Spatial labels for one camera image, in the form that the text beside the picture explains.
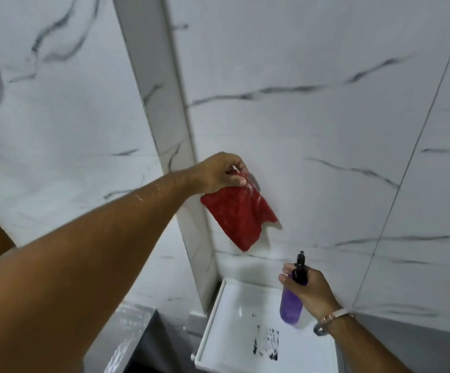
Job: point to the person's right hand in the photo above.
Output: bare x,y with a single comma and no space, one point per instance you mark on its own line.
314,291

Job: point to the person's left hand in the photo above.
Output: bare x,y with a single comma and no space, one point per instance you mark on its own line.
211,172

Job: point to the person's right thumb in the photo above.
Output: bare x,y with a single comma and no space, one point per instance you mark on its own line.
287,282

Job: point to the person's left fingers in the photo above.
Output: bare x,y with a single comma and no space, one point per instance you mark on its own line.
237,171

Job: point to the purple spray bottle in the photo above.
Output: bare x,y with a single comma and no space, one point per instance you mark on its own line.
291,302

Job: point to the red cleaning cloth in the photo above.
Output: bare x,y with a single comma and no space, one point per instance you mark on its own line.
238,215

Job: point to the person's right forearm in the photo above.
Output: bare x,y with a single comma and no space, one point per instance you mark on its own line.
364,345

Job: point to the person's left forearm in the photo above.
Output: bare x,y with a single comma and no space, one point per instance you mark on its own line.
77,268

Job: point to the grey metal faucet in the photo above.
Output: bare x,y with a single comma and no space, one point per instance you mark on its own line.
319,330

